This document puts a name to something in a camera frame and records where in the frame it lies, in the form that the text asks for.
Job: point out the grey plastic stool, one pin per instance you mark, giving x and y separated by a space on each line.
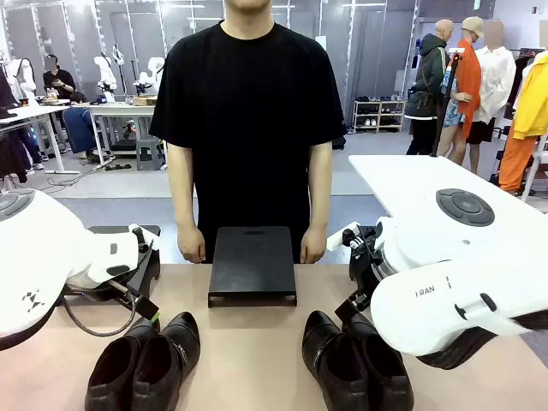
150 154

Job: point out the cardboard box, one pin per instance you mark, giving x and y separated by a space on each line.
144 101

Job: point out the white background desk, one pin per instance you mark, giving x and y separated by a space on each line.
30 113

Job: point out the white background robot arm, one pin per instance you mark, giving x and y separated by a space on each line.
150 75
105 75

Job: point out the background person in black top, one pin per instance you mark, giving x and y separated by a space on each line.
59 81

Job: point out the white background work table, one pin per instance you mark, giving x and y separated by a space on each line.
120 109

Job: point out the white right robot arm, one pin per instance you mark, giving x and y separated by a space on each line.
428 299

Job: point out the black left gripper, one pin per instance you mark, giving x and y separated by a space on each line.
122 291

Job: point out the person's right hand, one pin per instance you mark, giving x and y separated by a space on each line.
192 246

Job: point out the white side table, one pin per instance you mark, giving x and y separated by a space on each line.
406 180

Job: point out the yellow hoodie orange trousers outfit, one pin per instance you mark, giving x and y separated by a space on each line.
533 98

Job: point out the person torso black t-shirt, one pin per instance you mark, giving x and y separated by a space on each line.
248 128

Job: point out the white shoe rack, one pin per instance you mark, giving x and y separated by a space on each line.
379 113

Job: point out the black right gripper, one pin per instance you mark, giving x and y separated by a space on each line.
368 261

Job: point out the mannequin in dark green jacket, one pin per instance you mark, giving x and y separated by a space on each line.
428 77

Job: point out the person in white shirt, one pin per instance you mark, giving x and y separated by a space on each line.
496 81

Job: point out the person's bare right forearm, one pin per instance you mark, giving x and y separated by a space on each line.
184 197

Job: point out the black tripod pole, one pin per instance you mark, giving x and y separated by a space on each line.
445 98

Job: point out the mannequin orange top beige cap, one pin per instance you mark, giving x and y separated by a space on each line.
468 81

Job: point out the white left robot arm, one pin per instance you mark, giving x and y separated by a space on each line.
43 257

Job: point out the person's bare left forearm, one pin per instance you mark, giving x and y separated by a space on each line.
319 197

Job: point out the person in blue jacket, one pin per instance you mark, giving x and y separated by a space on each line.
79 128

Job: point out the person's left hand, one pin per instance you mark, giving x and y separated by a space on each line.
313 246

